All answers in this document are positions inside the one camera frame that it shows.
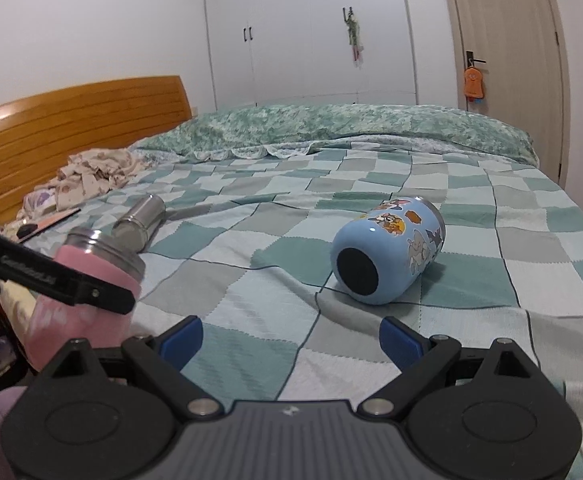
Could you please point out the pink flat tablet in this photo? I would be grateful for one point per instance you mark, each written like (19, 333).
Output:
(47, 222)

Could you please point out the green floral quilt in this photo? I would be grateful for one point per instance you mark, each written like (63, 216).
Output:
(288, 130)

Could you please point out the small black round object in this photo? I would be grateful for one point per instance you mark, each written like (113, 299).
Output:
(26, 230)

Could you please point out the checkered green bed sheet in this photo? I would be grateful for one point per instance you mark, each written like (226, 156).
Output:
(357, 312)

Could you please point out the orange hanging door ornament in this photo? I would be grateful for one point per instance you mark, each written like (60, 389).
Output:
(473, 84)

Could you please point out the pink thermos cup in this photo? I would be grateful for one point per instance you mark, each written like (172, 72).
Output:
(52, 324)

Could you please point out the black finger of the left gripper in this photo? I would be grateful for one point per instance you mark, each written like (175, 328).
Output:
(51, 279)

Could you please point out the purple patterned pillow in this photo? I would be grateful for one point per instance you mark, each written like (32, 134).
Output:
(39, 203)

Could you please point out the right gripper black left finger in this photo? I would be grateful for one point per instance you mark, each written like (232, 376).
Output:
(110, 413)

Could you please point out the crumpled beige patterned clothes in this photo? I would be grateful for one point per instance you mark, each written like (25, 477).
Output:
(94, 173)

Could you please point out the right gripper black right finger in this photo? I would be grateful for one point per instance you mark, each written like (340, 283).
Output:
(472, 413)

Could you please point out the white wardrobe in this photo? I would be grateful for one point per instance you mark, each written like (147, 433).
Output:
(266, 52)

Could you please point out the blue cartoon sticker cup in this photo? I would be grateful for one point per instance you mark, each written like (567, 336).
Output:
(377, 258)

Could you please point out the beige wooden door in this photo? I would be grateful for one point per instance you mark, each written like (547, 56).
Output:
(525, 75)

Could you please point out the black door handle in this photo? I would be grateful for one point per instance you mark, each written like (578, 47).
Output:
(471, 60)

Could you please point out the wooden headboard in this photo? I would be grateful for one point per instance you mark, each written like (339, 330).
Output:
(39, 133)

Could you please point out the green hanging wardrobe ornament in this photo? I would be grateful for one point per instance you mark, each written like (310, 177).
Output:
(353, 34)

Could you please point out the small stainless steel cup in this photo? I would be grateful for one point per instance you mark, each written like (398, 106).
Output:
(138, 225)

